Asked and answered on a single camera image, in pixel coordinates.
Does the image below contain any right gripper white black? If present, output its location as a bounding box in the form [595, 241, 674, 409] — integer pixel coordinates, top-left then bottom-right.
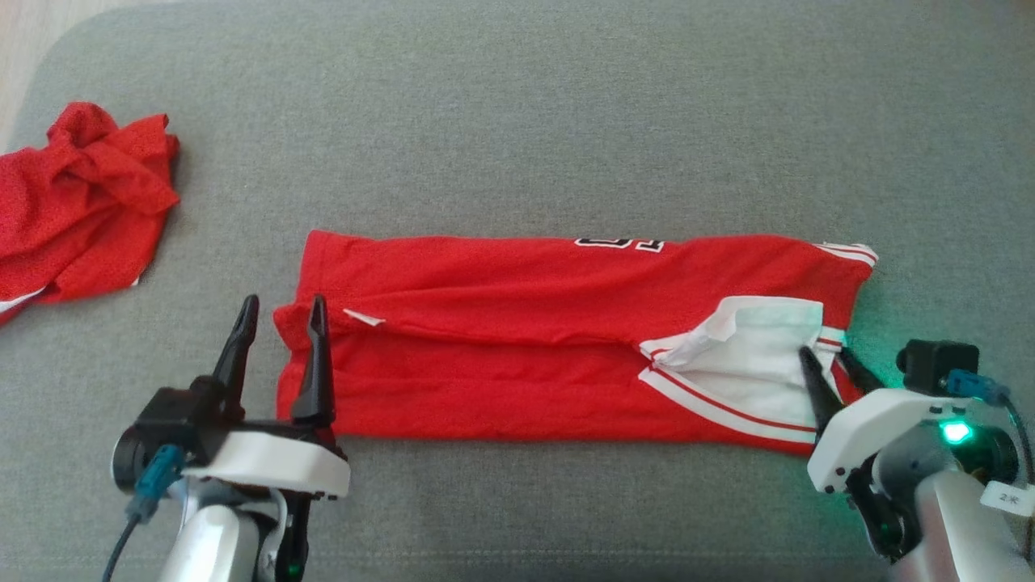
[799, 345, 957, 496]

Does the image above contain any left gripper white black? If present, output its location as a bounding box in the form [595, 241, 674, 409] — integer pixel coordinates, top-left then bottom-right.
[181, 294, 352, 500]

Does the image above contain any red jersey white striped trim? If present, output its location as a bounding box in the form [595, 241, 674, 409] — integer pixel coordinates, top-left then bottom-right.
[272, 229, 880, 457]

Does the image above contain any red mesh shorts white band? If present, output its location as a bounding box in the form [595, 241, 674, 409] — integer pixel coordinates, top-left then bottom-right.
[0, 101, 181, 326]

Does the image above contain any large grey sofa seat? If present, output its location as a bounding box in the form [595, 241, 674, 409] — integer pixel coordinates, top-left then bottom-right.
[0, 0, 1035, 582]

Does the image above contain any teal plug cable right camera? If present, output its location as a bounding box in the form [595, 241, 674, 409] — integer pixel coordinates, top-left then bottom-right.
[946, 369, 1035, 486]

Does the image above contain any teal plug cable camera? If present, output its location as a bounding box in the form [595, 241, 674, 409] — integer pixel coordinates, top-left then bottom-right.
[101, 443, 187, 582]
[946, 369, 1035, 486]

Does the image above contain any teal plug cable left camera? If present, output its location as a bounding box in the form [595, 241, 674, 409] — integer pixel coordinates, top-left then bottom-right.
[101, 443, 187, 582]

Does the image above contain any white cable label tag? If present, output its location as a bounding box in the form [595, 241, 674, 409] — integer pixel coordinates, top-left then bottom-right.
[980, 480, 1035, 518]

